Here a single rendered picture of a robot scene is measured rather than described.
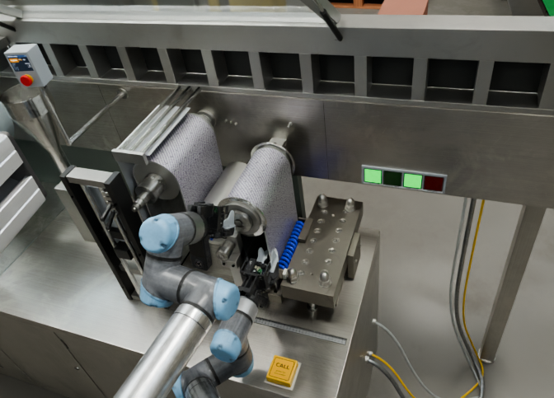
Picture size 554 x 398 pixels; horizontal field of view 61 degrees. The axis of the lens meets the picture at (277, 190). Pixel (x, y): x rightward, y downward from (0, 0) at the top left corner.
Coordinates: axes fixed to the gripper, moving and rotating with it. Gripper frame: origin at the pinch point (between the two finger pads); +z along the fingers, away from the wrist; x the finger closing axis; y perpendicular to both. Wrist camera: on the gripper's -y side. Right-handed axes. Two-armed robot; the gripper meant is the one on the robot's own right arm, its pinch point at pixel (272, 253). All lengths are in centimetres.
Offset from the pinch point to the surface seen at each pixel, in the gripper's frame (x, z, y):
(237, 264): 7.0, -9.2, 3.3
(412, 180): -35.9, 29.4, 9.7
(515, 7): -85, 410, -85
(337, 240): -15.8, 14.9, -6.3
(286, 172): -0.2, 18.0, 16.5
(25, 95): 84, 12, 40
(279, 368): -9.5, -26.1, -16.5
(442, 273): -50, 94, -109
